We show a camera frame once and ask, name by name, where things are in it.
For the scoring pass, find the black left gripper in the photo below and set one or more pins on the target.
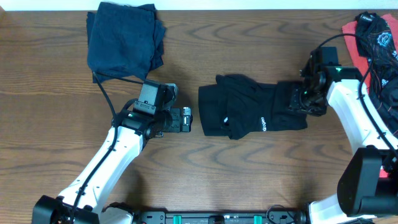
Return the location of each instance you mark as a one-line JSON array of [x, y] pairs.
[[176, 120]]

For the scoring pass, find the plain black t-shirt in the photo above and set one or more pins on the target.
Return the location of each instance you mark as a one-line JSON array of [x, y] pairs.
[[237, 105]]

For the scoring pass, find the red garment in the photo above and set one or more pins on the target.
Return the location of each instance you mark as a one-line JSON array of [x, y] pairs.
[[362, 63]]

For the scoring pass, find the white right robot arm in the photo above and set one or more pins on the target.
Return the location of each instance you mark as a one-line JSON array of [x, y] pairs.
[[368, 187]]

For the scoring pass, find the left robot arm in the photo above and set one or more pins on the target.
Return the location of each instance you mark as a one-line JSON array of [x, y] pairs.
[[83, 201]]

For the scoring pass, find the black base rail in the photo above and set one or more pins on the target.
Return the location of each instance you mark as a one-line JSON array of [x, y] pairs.
[[278, 216]]

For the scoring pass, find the folded dark blue garment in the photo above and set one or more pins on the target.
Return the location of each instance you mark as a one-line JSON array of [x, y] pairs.
[[124, 41]]

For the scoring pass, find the black patterned jersey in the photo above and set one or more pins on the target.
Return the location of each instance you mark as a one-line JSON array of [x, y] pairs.
[[375, 42]]

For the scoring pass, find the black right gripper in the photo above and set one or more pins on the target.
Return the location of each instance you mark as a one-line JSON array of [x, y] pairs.
[[296, 100]]

